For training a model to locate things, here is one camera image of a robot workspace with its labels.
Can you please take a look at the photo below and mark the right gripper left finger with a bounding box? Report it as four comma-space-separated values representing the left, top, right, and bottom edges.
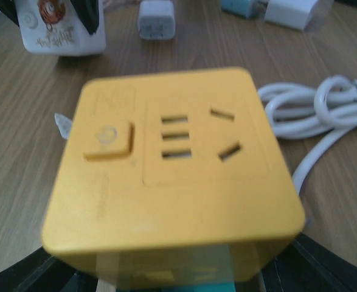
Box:
0, 248, 98, 291

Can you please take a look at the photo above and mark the teal power strip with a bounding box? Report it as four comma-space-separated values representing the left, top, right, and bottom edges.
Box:
161, 282, 236, 292

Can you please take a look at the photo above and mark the yellow cube socket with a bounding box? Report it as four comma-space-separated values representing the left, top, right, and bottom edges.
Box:
41, 67, 305, 290

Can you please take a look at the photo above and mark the light blue small plug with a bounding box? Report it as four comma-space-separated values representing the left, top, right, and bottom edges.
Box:
220, 0, 266, 19

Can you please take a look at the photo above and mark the small white usb charger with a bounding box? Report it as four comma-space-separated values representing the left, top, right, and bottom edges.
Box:
137, 1, 176, 40

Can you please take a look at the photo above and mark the white cube adapter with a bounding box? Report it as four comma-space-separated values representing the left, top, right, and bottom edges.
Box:
14, 0, 106, 57

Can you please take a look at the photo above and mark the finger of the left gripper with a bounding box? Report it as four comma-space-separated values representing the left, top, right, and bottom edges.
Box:
0, 0, 19, 26
68, 0, 100, 34

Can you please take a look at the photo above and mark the white cord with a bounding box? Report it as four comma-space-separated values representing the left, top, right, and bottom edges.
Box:
257, 72, 357, 195

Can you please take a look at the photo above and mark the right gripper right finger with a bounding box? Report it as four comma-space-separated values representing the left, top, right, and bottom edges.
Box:
262, 234, 357, 291

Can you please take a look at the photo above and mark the white charger plug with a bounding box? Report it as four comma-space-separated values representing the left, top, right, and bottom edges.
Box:
264, 0, 334, 31

